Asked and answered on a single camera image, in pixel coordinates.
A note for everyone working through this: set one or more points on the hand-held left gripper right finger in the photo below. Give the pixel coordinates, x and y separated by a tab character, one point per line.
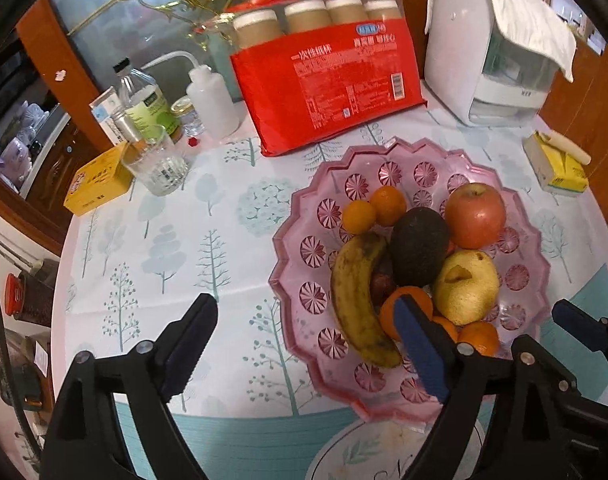
424	350

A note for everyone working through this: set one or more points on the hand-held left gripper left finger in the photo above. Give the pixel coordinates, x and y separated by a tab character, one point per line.
186	355

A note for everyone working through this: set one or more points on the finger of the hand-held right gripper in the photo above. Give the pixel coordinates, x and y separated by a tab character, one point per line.
579	327
589	400

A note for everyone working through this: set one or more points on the yellow pear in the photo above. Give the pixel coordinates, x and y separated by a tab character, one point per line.
466	285

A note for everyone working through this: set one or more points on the small red fruit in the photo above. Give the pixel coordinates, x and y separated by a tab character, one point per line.
381	280

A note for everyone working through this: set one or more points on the spotted yellow banana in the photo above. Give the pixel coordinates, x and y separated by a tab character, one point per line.
354	300

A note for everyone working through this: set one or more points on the dark avocado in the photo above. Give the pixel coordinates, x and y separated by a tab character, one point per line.
416	247

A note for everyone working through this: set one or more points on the pink glass fruit bowl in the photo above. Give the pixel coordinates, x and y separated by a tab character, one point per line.
309	295

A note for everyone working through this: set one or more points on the red apple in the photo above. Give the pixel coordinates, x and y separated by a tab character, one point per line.
475	215

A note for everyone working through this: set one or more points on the small yellow-orange citrus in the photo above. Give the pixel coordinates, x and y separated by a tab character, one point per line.
358	217

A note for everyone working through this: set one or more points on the round white leaf-print mat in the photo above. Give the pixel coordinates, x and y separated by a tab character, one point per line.
359	452

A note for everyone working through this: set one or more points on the white paper note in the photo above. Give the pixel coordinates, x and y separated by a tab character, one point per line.
41	360

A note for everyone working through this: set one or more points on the tree-print tablecloth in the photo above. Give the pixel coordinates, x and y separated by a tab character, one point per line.
208	210

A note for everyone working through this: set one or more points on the yellow tissue pack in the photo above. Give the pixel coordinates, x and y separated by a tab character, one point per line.
559	170

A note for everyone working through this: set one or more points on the red lidded bucket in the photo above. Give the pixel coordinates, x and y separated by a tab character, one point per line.
13	295

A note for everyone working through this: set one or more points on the clear drinking glass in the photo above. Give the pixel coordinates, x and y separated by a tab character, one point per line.
156	170

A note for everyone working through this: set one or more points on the yellow box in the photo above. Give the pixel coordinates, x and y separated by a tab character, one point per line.
96	182

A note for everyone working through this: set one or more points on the tiny red cap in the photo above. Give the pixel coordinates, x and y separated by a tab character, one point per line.
193	141

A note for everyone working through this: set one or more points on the wooden side cabinet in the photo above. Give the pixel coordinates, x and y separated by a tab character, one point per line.
584	105

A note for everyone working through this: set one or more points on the wooden kitchen base cabinet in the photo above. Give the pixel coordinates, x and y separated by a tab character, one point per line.
48	170

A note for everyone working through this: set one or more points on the small metal can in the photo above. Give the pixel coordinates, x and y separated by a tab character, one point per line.
128	127

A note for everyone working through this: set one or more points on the small glass jar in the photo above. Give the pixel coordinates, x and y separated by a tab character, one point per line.
187	117

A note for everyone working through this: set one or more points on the white squeeze bottle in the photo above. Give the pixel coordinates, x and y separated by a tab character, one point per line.
211	105

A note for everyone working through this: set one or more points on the glass bottle with green label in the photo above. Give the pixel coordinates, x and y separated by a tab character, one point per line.
148	105

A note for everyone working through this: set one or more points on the white and blue carton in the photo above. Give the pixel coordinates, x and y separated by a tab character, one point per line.
105	112

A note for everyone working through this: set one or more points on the pale purple plastic bag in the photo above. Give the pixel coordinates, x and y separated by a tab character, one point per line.
18	150

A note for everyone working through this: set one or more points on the red pack of paper cups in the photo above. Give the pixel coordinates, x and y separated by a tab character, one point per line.
324	95

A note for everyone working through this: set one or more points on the white countertop appliance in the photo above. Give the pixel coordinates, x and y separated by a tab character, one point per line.
449	60

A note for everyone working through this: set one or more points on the pink door sticker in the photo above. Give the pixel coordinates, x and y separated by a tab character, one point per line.
59	75

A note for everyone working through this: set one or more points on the white cloth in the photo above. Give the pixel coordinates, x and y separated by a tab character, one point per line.
524	10

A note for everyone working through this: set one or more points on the glass door with gold ornament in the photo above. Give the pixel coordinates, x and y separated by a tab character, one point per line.
108	10

